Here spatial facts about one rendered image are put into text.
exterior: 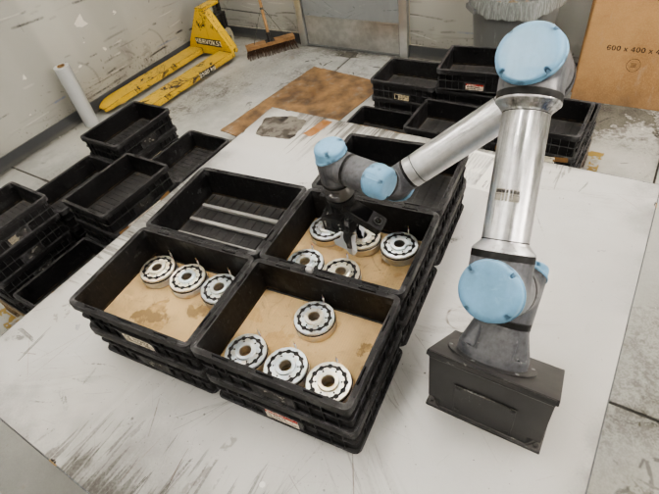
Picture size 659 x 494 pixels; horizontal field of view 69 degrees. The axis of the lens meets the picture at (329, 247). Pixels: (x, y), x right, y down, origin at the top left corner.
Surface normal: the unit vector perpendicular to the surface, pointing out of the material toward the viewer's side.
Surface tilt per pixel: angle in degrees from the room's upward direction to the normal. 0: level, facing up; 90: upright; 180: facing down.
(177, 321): 0
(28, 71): 90
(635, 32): 78
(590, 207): 0
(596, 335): 0
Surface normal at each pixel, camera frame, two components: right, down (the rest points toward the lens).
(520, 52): -0.52, -0.15
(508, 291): -0.55, 0.11
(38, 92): 0.84, 0.29
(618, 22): -0.52, 0.49
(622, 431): -0.14, -0.70
